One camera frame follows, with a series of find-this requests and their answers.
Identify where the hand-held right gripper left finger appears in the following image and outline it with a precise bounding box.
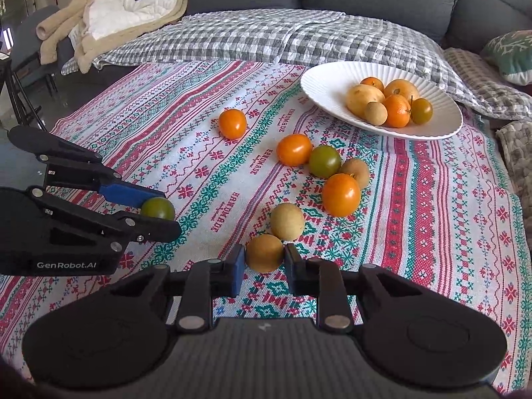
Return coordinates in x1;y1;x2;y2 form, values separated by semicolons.
137;243;247;334

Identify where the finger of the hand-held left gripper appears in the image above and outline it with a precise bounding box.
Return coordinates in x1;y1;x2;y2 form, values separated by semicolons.
29;189;182;244
8;127;167;208

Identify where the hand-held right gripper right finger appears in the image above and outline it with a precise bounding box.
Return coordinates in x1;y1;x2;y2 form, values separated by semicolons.
284;243;400;334

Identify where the smooth orange tomato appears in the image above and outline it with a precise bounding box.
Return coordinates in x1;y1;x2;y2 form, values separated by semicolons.
322;173;362;217
218;109;247;140
276;133;313;166

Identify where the large yellow round fruit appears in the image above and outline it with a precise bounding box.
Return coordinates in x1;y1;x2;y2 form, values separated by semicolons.
346;84;386;118

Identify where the white ribbed plate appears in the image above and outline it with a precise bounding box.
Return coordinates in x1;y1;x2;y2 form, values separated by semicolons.
300;61;464;141

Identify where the orange green tomato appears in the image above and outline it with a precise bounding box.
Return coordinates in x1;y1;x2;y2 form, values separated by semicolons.
411;98;434;124

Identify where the large orange grapefruit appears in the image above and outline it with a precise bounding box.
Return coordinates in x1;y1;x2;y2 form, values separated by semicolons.
383;79;420;101

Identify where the red green patterned tablecloth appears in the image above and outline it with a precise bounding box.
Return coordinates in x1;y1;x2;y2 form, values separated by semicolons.
0;60;526;395

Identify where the grey chair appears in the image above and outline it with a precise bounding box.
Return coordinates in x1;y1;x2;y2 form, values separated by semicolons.
2;5;63;129

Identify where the beige white quilt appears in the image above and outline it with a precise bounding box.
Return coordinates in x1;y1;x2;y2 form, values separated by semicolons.
37;0;189;74

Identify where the grey white gingham quilt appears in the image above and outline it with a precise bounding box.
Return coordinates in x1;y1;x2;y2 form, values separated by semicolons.
62;8;454;96

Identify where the fluffy grey patterned blanket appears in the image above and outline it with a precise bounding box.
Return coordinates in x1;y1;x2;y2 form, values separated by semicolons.
494;120;532;212

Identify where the brown checked waffle blanket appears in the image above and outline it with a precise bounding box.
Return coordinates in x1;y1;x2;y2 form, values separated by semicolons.
443;48;532;121

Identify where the green snowflake pillow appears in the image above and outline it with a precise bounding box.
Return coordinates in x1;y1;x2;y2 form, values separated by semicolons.
481;29;532;86

